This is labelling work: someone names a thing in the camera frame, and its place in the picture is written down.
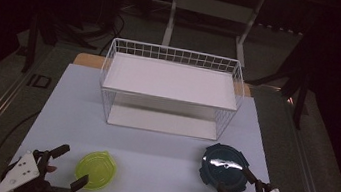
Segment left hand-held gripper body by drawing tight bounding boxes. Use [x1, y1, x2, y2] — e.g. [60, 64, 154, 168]
[0, 144, 77, 192]

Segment glass container dark blue lid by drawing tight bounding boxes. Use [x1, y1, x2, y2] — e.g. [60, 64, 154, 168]
[196, 140, 253, 192]

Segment green plastic container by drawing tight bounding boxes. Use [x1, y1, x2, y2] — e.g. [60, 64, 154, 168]
[72, 146, 120, 192]

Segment white wire rack shelf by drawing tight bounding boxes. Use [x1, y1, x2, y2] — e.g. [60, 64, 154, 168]
[93, 35, 251, 145]

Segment black floor socket plate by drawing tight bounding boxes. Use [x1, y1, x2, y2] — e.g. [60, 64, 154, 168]
[26, 72, 53, 90]

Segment white table mat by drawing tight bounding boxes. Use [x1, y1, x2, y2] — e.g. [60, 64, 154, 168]
[0, 55, 298, 192]

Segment black stand with legs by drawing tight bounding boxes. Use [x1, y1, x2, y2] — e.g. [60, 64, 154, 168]
[241, 36, 319, 131]

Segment wooden table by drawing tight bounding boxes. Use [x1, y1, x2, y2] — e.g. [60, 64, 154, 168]
[71, 51, 255, 98]

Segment black tripod stand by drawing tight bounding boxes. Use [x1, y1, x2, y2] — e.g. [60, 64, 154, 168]
[19, 4, 103, 83]

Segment white metal stand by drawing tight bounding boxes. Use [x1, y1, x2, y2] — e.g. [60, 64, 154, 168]
[159, 0, 268, 70]

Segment bundle of black cables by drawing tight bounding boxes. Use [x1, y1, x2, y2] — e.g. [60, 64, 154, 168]
[96, 9, 128, 59]

